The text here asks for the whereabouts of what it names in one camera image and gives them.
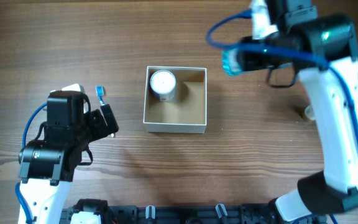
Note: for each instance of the white cardboard box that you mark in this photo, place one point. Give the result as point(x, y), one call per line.
point(186, 112)

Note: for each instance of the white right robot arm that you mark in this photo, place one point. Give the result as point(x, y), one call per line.
point(324, 54)

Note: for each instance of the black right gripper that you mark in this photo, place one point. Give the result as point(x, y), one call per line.
point(291, 17)

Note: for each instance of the white lotion tube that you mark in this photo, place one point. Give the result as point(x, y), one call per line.
point(308, 113)

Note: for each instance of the blue white toothbrush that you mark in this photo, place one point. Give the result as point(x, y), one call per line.
point(100, 92)

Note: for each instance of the clear cotton bud jar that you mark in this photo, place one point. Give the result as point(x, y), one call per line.
point(163, 84)

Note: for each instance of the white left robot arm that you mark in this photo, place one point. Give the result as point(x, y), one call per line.
point(48, 162)

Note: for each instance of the teal mouthwash bottle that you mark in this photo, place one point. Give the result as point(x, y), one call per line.
point(230, 64)

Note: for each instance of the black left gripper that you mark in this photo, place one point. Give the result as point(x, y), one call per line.
point(97, 121)

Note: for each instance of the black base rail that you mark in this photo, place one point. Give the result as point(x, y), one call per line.
point(98, 211)

